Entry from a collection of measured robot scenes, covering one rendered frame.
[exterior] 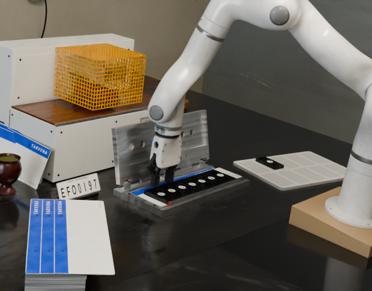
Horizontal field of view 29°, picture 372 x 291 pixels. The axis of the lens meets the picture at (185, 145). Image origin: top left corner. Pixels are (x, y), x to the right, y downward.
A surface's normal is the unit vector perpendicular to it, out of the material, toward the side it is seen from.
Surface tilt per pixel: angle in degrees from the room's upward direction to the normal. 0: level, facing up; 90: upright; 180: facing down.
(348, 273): 0
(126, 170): 76
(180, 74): 47
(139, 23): 90
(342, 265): 0
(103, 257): 0
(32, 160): 69
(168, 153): 90
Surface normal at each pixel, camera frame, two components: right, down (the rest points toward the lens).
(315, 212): 0.16, -0.91
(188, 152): 0.76, 0.05
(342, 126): -0.67, 0.15
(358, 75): 0.48, 0.70
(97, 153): 0.75, 0.29
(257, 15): -0.82, 0.18
